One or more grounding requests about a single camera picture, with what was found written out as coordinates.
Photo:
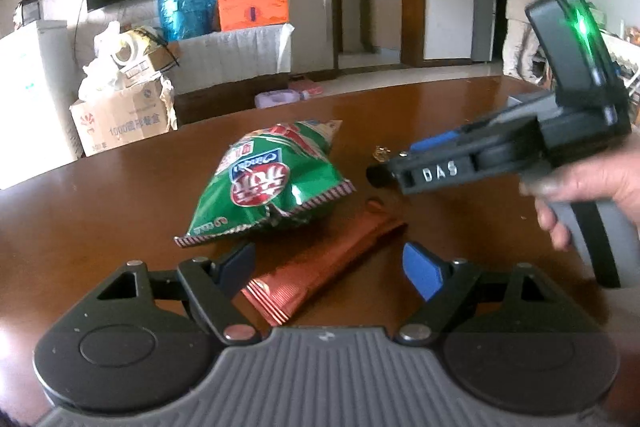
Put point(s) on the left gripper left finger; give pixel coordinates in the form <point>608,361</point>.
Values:
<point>210,287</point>

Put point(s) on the person right hand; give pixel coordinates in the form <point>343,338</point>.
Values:
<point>613,174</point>

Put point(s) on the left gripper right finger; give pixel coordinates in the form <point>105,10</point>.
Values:
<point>446,288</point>

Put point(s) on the blue plastic bag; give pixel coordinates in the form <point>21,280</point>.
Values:
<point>186,19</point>

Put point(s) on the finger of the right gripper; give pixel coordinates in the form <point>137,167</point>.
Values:
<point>384,174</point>
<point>434,141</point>

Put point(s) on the pink item on floor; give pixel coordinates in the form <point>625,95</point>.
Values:
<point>306,88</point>

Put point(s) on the green chip bag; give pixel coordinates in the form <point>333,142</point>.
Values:
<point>275,174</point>

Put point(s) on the white covered tv cabinet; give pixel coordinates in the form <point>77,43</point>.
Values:
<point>222,72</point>

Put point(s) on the brown cardboard box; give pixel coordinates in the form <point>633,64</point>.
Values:
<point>137,113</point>

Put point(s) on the orange red snack packet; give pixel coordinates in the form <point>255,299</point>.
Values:
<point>278,295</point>

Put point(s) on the small gold wrapped candy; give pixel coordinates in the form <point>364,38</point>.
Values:
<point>382,154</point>

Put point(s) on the grey open box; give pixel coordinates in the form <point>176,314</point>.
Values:
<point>525,98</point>

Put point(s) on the white refrigerator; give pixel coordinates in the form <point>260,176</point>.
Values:
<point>39,83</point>

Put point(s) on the white tissue roll pile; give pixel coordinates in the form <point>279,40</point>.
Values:
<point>125,58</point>

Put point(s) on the person in white coat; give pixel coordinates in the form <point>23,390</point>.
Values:
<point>521,43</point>

